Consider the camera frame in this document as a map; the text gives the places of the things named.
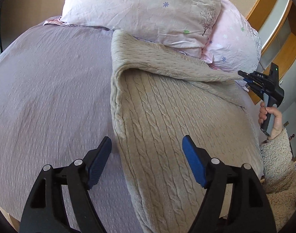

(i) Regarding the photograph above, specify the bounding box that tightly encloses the beige cable-knit sweater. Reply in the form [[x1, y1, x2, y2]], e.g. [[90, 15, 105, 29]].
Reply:
[[110, 30, 263, 232]]

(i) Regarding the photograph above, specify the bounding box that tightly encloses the lavender bed sheet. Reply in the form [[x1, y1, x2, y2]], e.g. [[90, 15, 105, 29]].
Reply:
[[0, 16, 144, 233]]

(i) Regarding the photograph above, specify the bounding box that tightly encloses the wooden wall shelf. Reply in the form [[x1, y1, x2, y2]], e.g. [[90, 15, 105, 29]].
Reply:
[[247, 0, 296, 110]]

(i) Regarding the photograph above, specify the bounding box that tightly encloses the rear pink tree-print pillow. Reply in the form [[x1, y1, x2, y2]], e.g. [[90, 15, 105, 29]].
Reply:
[[201, 0, 263, 73]]

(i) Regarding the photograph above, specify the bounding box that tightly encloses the person's right hand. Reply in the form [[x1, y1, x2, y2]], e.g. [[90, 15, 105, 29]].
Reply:
[[258, 102, 284, 140]]

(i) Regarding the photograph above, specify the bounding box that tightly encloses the front pink floral pillow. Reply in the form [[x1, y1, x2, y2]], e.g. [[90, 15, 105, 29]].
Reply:
[[60, 0, 221, 57]]

